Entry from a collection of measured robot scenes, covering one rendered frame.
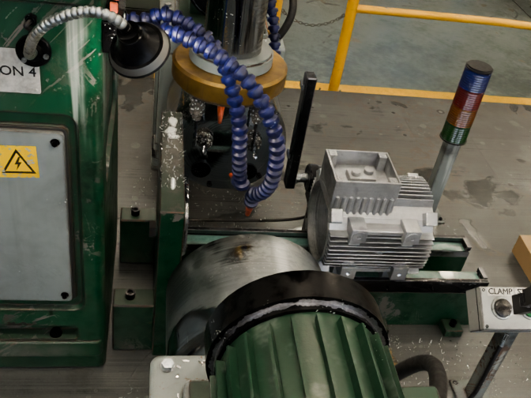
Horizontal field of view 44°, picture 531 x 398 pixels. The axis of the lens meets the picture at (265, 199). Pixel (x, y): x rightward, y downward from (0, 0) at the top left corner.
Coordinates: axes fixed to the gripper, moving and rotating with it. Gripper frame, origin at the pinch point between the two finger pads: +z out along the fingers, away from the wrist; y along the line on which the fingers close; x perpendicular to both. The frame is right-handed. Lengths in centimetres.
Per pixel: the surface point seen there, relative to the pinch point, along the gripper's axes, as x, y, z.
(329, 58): -190, -53, 276
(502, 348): 5.8, -4.6, 17.3
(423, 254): -11.4, 6.4, 22.1
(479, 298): -1.5, 3.5, 8.4
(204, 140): -36, 46, 33
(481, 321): 2.1, 3.5, 8.4
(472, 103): -48, -13, 33
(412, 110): -73, -25, 93
